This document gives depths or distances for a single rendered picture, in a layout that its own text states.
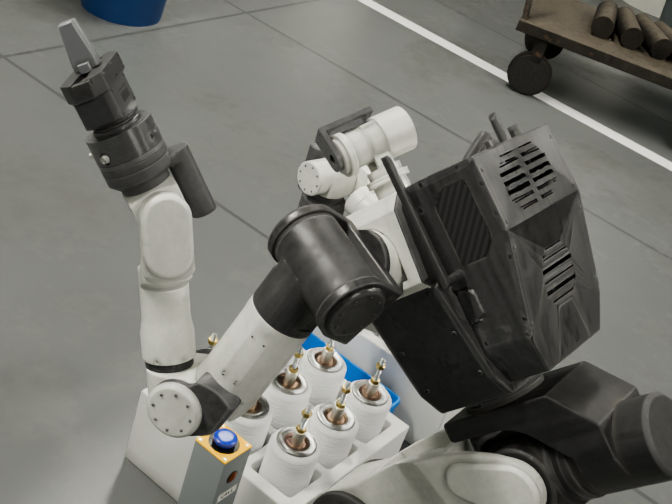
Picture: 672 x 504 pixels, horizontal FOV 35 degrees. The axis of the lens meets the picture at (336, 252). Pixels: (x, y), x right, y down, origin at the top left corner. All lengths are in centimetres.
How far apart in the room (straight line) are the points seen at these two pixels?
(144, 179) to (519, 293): 48
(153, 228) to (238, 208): 175
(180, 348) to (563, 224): 53
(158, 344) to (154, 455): 75
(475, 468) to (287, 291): 38
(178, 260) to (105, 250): 142
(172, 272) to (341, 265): 23
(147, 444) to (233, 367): 80
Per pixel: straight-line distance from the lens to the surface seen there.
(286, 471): 199
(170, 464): 215
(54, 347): 246
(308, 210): 134
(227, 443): 184
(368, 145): 150
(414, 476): 160
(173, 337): 144
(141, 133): 135
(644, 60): 457
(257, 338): 137
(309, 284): 130
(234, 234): 298
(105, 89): 132
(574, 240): 147
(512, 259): 134
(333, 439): 205
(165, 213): 136
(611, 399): 147
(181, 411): 143
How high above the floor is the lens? 157
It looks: 31 degrees down
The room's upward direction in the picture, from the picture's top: 19 degrees clockwise
